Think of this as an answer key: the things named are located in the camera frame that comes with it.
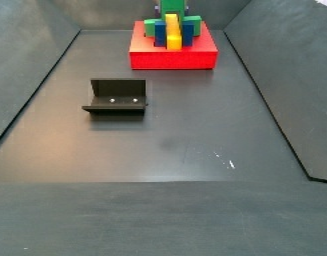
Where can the red base board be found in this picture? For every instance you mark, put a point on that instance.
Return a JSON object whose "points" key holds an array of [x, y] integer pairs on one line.
{"points": [[147, 57]]}

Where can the yellow long bar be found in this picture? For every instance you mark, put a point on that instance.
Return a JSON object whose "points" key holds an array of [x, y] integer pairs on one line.
{"points": [[172, 30]]}

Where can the black fixture bracket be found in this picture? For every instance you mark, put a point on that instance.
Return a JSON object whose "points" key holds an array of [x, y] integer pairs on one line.
{"points": [[118, 95]]}

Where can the blue post far right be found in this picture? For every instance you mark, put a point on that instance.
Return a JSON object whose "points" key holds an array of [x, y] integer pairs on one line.
{"points": [[159, 34]]}

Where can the blue post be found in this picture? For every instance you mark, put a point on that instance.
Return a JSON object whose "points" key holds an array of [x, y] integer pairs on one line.
{"points": [[187, 33], [159, 34]]}

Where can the blue post far left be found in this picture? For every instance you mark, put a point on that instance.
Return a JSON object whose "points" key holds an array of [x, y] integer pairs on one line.
{"points": [[187, 33]]}

